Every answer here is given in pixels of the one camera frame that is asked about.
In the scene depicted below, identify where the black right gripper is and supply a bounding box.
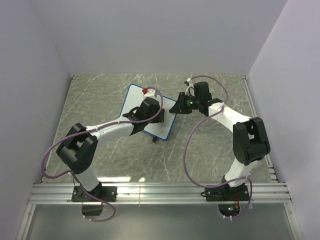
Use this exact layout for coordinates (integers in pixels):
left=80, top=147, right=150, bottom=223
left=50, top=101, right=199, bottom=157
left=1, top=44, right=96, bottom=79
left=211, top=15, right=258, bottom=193
left=170, top=92, right=201, bottom=115

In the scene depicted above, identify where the red bone-shaped eraser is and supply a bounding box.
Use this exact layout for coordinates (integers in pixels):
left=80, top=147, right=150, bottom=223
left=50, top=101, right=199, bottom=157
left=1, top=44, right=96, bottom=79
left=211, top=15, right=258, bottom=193
left=159, top=108, right=165, bottom=123

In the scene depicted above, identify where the blue framed whiteboard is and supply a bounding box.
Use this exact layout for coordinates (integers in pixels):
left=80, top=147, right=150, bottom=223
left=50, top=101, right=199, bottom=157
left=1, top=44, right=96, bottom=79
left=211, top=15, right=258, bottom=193
left=120, top=84, right=177, bottom=141

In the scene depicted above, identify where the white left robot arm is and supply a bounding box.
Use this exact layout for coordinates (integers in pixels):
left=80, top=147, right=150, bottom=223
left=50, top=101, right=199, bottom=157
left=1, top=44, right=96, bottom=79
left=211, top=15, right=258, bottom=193
left=56, top=97, right=165, bottom=201

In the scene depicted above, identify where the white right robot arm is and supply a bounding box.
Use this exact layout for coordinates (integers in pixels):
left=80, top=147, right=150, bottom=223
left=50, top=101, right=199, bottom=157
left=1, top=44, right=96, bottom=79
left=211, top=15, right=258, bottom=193
left=169, top=80, right=271, bottom=200

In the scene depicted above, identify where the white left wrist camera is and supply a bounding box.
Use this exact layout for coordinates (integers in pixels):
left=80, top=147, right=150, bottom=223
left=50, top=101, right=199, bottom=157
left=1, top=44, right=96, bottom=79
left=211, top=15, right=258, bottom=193
left=142, top=88, right=158, bottom=100

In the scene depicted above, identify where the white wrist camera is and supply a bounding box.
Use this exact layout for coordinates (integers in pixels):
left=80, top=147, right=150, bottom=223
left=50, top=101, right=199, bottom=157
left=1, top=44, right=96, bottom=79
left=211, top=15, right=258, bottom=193
left=184, top=77, right=194, bottom=95
left=142, top=88, right=158, bottom=100

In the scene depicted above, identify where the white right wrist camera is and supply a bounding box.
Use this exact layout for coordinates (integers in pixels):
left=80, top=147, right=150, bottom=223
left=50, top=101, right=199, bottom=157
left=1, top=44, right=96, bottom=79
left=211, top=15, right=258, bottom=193
left=184, top=77, right=194, bottom=95

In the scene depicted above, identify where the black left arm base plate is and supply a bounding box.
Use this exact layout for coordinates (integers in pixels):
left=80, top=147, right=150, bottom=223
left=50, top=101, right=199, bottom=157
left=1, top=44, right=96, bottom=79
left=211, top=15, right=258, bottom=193
left=71, top=186, right=118, bottom=203

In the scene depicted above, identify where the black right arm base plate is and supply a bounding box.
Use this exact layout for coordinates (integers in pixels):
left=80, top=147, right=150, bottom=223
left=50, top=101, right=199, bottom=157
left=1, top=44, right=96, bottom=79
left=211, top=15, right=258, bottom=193
left=200, top=183, right=250, bottom=202

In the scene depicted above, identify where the aluminium mounting rail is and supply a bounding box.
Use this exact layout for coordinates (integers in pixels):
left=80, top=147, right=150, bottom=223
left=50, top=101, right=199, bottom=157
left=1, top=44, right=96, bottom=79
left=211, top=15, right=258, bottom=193
left=27, top=182, right=292, bottom=205

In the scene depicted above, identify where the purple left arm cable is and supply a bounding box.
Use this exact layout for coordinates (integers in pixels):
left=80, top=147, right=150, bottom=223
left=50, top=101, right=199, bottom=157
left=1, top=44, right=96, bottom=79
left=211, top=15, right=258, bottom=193
left=41, top=86, right=165, bottom=223

